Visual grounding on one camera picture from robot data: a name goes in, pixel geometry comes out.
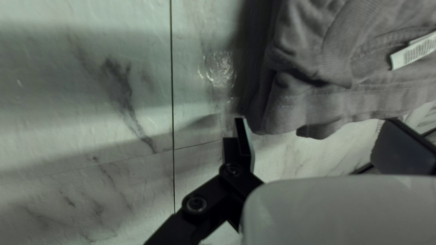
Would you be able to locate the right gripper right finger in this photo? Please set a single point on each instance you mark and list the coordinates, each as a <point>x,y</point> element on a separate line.
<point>402,149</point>

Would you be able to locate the grey sweatshirt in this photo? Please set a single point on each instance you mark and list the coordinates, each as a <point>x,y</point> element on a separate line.
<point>340,68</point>

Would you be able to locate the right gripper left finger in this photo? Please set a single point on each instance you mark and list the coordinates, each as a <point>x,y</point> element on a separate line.
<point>235,177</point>

